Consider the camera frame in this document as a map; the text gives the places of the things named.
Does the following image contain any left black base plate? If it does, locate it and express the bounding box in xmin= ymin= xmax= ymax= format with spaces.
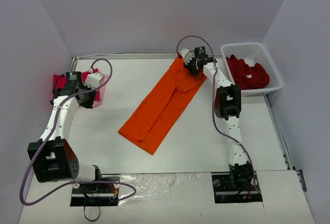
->
xmin=70 ymin=184 xmax=119 ymax=207

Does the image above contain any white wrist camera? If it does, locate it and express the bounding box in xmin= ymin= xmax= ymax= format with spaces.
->
xmin=84 ymin=72 xmax=104 ymax=89
xmin=178 ymin=49 xmax=194 ymax=65

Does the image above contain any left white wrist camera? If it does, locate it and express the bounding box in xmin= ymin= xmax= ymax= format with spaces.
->
xmin=84 ymin=72 xmax=104 ymax=89

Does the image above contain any magenta folded t shirt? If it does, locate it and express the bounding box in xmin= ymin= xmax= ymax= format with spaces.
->
xmin=50 ymin=71 xmax=91 ymax=104

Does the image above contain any orange t shirt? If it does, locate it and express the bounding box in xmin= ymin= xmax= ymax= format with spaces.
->
xmin=118 ymin=58 xmax=207 ymax=155

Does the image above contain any dark red t shirt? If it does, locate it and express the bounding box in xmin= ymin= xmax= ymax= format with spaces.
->
xmin=226 ymin=54 xmax=270 ymax=90

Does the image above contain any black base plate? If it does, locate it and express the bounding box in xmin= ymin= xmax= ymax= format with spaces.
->
xmin=211 ymin=173 xmax=262 ymax=204
xmin=70 ymin=184 xmax=119 ymax=207

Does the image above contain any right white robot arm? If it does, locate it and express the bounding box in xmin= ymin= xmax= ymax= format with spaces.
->
xmin=178 ymin=46 xmax=255 ymax=190

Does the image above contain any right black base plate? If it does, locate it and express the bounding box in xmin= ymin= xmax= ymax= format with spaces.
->
xmin=211 ymin=173 xmax=262 ymax=204

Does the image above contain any white plastic basket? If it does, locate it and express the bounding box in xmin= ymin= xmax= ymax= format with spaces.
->
xmin=221 ymin=42 xmax=283 ymax=96

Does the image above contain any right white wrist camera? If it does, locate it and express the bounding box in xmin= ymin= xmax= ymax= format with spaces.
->
xmin=178 ymin=49 xmax=194 ymax=65

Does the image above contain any pink folded t shirt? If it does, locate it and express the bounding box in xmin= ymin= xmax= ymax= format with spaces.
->
xmin=93 ymin=74 xmax=109 ymax=108

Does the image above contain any black cable loop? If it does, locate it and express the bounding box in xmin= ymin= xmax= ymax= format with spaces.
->
xmin=82 ymin=203 xmax=101 ymax=221

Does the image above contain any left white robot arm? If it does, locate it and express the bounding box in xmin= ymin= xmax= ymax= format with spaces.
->
xmin=27 ymin=69 xmax=104 ymax=192

